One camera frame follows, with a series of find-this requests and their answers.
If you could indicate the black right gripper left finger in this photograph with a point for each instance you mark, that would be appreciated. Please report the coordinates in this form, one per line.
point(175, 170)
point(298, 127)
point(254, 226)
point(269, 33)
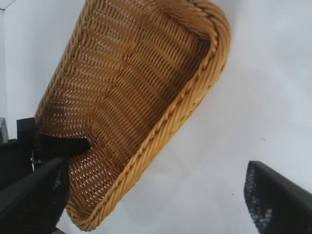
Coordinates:
point(29, 204)

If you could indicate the woven wicker rectangular basket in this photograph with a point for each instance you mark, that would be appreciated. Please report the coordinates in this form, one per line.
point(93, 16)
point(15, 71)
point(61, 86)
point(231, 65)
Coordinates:
point(134, 85)

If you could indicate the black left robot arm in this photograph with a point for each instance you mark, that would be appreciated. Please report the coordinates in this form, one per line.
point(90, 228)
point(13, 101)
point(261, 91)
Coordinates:
point(61, 146)

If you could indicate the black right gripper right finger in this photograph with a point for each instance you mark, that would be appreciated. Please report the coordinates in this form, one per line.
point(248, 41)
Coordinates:
point(280, 204)

